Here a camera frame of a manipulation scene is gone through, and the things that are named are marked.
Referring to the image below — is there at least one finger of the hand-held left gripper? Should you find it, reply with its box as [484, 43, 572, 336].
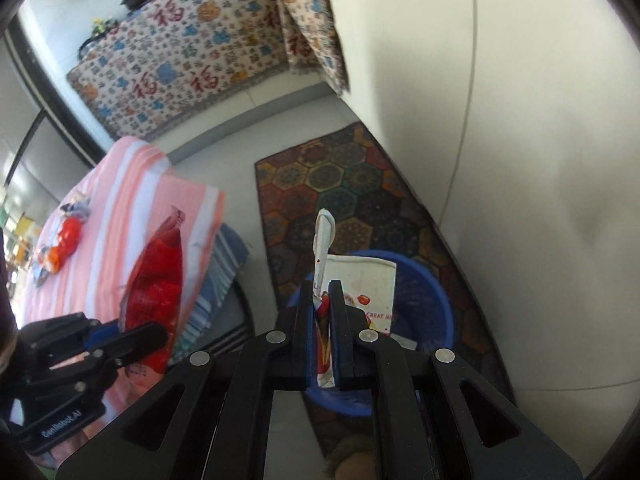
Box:
[50, 322, 169, 392]
[84, 321, 123, 353]

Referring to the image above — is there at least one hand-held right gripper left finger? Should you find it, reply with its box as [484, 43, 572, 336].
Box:
[55, 280, 318, 480]

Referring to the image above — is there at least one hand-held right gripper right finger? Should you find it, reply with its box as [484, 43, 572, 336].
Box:
[327, 280, 583, 480]

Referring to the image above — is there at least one white packet red print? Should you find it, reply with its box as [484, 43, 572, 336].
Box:
[311, 208, 398, 388]

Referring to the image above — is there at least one red snack packet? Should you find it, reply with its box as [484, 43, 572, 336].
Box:
[120, 205, 186, 376]

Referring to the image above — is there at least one blue plastic bin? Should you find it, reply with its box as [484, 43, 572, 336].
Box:
[287, 250, 456, 418]

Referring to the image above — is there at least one orange white packet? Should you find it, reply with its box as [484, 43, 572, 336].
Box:
[39, 217, 83, 275]

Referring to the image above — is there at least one blue striped cloth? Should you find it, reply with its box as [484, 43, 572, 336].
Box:
[172, 222, 251, 366]

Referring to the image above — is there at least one grey white wrapper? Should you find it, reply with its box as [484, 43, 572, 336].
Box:
[60, 197, 92, 221]

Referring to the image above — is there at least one pink striped tablecloth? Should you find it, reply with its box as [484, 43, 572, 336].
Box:
[20, 136, 226, 461]

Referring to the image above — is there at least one patterned floor rug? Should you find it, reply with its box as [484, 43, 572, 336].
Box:
[254, 121, 516, 461]

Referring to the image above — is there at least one white kitchen cabinet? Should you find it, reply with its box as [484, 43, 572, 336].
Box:
[317, 0, 640, 396]

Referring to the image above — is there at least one large printed cloth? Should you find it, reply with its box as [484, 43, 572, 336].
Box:
[66, 0, 291, 143]

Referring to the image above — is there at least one small printed cloth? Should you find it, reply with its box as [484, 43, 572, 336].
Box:
[265, 0, 351, 96]

